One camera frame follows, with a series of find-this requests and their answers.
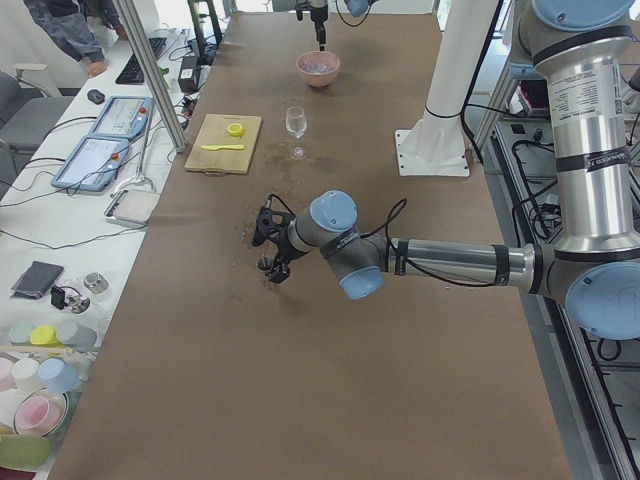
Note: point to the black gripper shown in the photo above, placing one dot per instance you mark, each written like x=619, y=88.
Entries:
x=318, y=17
x=283, y=252

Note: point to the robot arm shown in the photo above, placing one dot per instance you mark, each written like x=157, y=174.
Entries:
x=357, y=9
x=592, y=271

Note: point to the pink bowl of ice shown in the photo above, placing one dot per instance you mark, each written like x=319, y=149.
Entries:
x=318, y=68

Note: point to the clear wine glass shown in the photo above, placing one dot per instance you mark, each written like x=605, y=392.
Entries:
x=296, y=126

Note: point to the yellow plastic knife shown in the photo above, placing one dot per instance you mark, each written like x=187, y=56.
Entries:
x=227, y=147

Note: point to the yellow lemon slice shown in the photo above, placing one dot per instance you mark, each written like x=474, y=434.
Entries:
x=235, y=129

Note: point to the bamboo cutting board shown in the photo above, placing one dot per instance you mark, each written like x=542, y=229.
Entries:
x=213, y=131

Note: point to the blue teach pendant far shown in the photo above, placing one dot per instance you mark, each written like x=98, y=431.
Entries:
x=123, y=116

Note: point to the blue teach pendant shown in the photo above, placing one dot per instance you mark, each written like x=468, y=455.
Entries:
x=93, y=164
x=123, y=116

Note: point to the steel cylinder weight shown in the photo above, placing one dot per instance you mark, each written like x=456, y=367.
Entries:
x=96, y=283

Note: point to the blue teach pendant near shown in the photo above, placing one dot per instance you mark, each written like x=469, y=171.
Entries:
x=93, y=164

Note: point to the black computer mouse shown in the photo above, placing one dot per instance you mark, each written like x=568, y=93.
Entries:
x=95, y=96

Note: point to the grey folded cloth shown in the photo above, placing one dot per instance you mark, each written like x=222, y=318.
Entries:
x=37, y=280

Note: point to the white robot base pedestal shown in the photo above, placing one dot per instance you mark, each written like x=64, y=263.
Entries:
x=435, y=146

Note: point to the aluminium frame post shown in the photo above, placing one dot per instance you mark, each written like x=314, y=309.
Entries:
x=154, y=79

